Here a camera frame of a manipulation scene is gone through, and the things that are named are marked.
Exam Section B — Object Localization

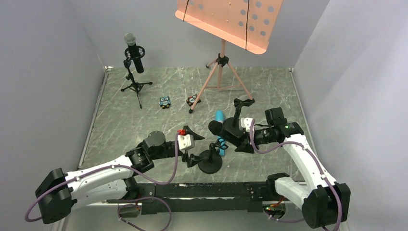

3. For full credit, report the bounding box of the black microphone orange end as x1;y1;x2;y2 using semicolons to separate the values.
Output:
208;120;234;138

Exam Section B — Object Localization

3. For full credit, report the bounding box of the black round base clip stand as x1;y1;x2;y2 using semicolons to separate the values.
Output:
198;142;228;174

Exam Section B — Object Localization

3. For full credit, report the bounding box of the black tripod shock mount stand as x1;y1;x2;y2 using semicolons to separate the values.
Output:
120;45;153;109

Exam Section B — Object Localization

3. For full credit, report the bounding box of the black microphone silver mesh head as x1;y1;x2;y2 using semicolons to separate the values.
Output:
124;33;144;74

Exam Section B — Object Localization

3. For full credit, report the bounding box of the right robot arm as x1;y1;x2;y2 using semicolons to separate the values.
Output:
208;107;351;231

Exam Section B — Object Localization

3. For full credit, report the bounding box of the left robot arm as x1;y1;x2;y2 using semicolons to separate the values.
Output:
34;126;204;224

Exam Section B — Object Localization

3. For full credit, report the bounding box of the black round base mic stand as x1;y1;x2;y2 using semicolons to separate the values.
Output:
231;98;255;119

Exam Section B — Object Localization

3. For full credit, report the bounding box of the pink music stand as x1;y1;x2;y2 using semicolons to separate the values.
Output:
175;0;283;114

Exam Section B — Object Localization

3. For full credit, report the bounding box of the blue microphone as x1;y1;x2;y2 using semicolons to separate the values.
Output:
215;110;227;156

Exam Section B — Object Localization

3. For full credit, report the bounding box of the brown owl toy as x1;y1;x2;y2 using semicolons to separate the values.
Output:
186;94;201;106

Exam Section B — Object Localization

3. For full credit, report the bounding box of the blue owl toy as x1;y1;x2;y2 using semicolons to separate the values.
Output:
159;96;171;109

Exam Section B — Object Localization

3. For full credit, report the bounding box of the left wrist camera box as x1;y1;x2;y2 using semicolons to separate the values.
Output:
177;129;195;152

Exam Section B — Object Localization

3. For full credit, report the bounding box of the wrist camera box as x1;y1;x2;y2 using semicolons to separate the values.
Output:
239;117;254;133
177;129;195;152

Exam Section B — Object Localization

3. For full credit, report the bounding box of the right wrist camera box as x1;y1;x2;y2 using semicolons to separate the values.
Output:
239;117;254;133

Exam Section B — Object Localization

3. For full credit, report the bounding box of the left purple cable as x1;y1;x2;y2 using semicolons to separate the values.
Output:
25;132;182;231

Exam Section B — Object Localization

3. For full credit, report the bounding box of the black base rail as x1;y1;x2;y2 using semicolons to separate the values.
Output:
106;181;288;218

